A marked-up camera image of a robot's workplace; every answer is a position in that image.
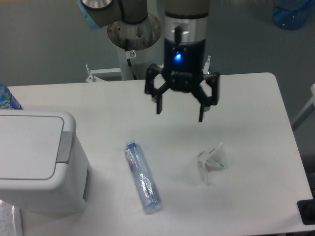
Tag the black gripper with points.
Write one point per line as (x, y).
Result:
(183, 64)

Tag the white push-lid trash can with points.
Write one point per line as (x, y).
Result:
(43, 167)

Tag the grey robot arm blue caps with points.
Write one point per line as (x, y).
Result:
(185, 22)

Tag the crumpled white paper wrapper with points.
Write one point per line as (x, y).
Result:
(212, 160)

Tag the blue water jug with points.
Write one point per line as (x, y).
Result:
(292, 14)

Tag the clear plastic water bottle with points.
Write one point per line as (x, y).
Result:
(142, 177)

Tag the blue labelled bottle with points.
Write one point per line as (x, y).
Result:
(7, 100)

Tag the black device at table edge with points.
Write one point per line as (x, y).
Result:
(307, 211)

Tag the speckled plastic bag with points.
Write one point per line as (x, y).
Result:
(10, 220)

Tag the white bracket with bolt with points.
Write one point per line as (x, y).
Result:
(208, 64)

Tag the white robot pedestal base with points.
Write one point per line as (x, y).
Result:
(135, 46)

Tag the white metal frame right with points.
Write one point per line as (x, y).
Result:
(305, 112)

